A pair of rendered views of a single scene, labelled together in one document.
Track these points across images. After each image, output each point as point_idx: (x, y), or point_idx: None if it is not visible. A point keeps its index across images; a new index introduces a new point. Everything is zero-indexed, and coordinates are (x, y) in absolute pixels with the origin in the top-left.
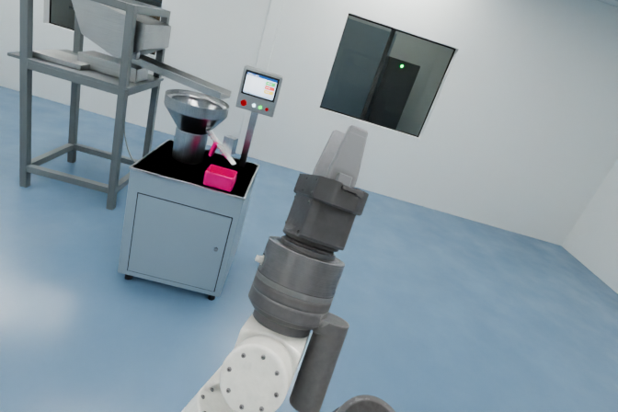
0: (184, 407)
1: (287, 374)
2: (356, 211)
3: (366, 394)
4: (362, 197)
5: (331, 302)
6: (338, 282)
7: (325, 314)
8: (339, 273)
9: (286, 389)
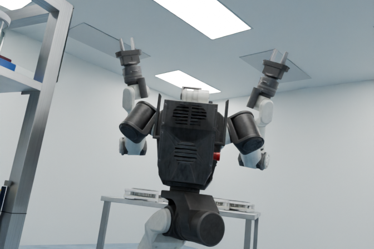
0: None
1: (249, 96)
2: (262, 63)
3: (251, 112)
4: (262, 60)
5: (259, 84)
6: (262, 81)
7: (257, 87)
8: (260, 78)
9: (247, 98)
